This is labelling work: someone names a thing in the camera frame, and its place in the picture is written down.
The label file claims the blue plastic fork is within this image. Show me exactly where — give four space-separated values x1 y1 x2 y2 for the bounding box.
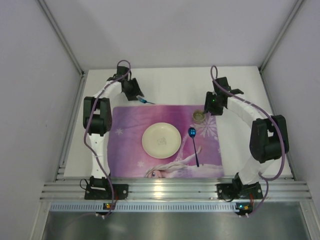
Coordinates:
137 96 155 105

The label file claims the small beige cup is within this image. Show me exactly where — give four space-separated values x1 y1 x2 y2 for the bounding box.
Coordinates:
192 109 206 124

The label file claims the blue plastic spoon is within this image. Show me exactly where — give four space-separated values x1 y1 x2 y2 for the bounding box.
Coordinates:
188 127 200 168

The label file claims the purple pink printed cloth mat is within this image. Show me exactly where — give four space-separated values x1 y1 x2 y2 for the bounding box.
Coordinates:
107 105 224 179

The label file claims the cream round plate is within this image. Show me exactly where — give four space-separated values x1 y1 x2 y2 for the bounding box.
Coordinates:
141 122 182 159

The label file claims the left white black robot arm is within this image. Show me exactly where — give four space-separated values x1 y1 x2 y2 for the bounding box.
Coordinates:
82 65 144 181

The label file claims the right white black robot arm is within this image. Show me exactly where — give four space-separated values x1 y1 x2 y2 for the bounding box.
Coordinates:
204 77 290 193

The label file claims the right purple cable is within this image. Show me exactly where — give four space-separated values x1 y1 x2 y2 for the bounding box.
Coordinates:
210 65 286 219

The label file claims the purple cable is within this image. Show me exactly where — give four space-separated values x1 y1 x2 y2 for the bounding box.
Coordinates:
83 59 133 219
210 65 286 219

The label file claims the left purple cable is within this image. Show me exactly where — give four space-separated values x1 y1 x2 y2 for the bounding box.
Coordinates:
83 59 133 219

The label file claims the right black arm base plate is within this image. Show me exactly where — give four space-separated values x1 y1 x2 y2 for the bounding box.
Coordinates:
216 182 263 202

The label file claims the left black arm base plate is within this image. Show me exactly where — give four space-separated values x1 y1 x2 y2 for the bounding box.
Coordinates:
84 184 129 200

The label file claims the aluminium rail frame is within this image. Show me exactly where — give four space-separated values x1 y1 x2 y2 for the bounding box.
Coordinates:
40 177 312 202

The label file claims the grey slotted cable duct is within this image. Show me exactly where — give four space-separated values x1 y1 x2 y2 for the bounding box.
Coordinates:
50 202 252 213

